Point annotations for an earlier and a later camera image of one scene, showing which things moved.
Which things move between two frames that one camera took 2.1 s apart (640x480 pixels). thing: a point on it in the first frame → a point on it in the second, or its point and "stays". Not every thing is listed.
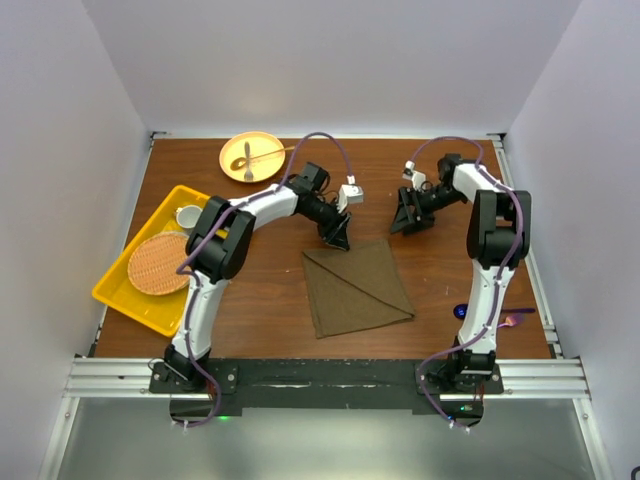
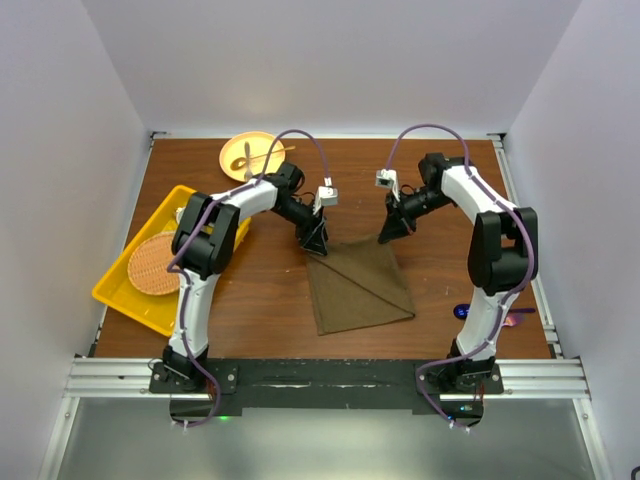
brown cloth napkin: [355, 289] stays
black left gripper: [334, 232] → [316, 241]
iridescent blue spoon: [460, 310] stays
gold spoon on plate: [238, 163] stays
